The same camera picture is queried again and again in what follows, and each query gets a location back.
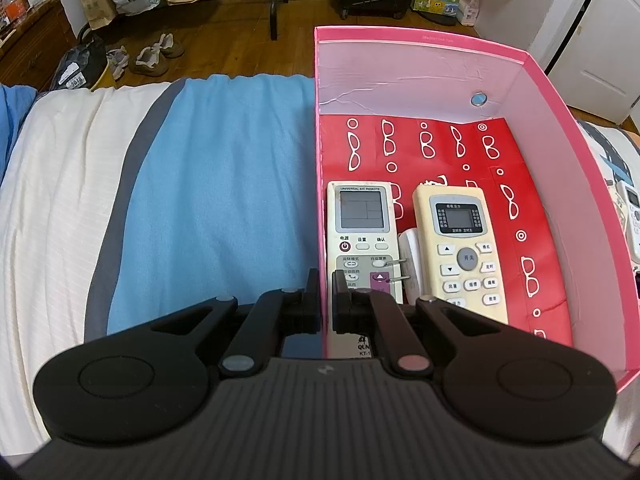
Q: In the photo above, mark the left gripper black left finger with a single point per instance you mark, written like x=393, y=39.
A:
x=275, y=316

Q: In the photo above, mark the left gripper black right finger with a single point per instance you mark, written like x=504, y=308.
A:
x=377, y=316

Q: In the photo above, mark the white remote with purple button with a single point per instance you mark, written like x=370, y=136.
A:
x=361, y=236

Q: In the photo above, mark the white power adapter plug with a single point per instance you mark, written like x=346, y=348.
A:
x=409, y=264

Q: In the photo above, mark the cream air conditioner remote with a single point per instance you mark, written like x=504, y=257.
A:
x=458, y=249

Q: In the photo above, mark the pink cardboard box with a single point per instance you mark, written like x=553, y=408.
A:
x=416, y=73

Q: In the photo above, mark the red eyeglass-print paper liner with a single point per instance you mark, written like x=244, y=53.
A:
x=406, y=152

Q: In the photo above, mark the striped blue white bedsheet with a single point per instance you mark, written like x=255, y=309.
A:
x=138, y=228

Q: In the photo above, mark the pair of grey sneakers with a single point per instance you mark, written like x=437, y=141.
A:
x=151, y=60

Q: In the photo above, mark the small white remote on bed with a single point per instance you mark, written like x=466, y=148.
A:
x=630, y=197

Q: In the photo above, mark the black plastic bag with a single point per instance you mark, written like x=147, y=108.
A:
x=81, y=67

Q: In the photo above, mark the white door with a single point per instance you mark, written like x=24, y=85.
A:
x=598, y=71

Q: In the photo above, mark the dark wooden dresser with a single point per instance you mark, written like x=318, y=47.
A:
x=30, y=55

